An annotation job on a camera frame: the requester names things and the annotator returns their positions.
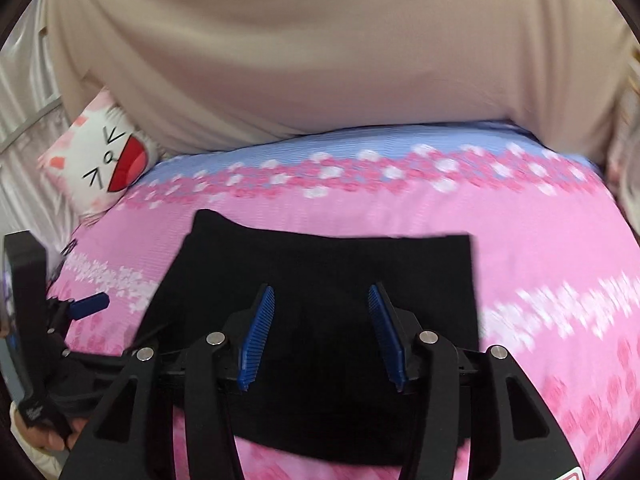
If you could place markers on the left hand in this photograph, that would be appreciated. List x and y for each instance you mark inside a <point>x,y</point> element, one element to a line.
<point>45,438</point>

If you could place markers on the white cat face pillow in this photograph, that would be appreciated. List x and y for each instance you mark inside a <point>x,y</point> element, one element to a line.
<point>99,158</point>

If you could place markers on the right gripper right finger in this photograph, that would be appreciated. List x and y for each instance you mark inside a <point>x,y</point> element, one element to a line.
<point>482,399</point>

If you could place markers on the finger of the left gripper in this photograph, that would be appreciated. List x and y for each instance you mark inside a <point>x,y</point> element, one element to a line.
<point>79,309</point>

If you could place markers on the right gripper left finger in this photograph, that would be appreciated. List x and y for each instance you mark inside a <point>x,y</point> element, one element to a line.
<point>130,434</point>

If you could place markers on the black pants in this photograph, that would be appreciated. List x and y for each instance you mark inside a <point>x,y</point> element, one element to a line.
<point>322,390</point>

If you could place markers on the pink rose bed sheet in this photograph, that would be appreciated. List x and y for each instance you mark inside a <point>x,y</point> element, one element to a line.
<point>556,267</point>

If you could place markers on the beige fabric headboard cover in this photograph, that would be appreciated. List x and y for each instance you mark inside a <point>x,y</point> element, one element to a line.
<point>207,75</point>

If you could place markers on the silver satin curtain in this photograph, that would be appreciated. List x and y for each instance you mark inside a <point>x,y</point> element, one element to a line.
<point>32,118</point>

